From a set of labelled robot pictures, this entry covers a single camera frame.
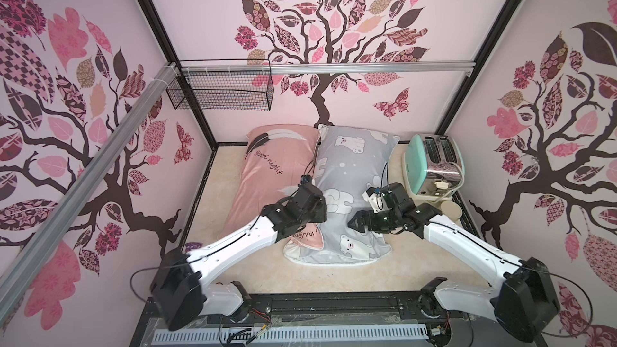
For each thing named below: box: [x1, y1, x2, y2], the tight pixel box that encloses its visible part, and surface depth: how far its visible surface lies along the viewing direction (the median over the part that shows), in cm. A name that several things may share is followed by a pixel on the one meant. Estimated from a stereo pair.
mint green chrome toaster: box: [405, 133, 466, 196], surface depth 94 cm
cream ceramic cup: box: [440, 200, 463, 222], surface depth 90 cm
